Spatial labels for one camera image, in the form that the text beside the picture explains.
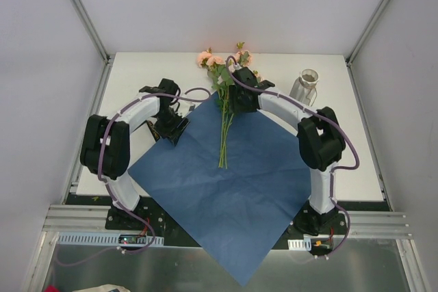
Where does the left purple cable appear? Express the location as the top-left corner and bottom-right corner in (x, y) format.
(97, 87), (213, 255)

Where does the beige cloth bag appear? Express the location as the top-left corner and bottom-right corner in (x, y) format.
(75, 284), (130, 292)

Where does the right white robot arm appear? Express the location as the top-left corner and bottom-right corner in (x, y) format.
(230, 67), (346, 236)

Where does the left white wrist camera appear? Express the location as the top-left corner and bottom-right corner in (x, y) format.
(180, 102), (196, 114)

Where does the black ribbon gold lettering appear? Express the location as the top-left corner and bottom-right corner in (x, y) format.
(146, 120), (161, 142)

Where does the aluminium frame post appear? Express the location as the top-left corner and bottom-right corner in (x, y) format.
(346, 0), (392, 67)
(70, 0), (111, 64)

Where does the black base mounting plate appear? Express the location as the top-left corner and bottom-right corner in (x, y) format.
(66, 194), (346, 247)

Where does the left aluminium frame post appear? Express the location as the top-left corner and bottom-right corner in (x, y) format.
(70, 0), (111, 64)

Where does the left white cable duct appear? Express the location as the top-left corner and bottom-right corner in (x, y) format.
(58, 233), (164, 248)

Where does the white ribbed ceramic vase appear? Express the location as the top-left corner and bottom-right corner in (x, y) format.
(289, 69), (319, 106)

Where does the front aluminium frame rail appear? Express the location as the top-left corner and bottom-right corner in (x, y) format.
(43, 204), (413, 239)

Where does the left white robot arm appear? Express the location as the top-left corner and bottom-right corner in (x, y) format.
(80, 79), (189, 230)

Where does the right white cable duct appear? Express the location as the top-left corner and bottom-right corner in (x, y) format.
(287, 237), (312, 252)

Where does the pink artificial flower bouquet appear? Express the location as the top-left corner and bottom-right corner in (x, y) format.
(196, 42), (253, 168)

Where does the blue wrapping paper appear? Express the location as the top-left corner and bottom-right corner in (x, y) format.
(128, 97), (311, 285)

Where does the red cloth item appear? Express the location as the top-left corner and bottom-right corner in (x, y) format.
(43, 285), (60, 292)

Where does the right aluminium frame post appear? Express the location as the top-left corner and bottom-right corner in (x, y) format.
(346, 0), (392, 67)

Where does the white cable duct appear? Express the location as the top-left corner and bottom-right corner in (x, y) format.
(287, 237), (312, 252)
(58, 233), (164, 248)

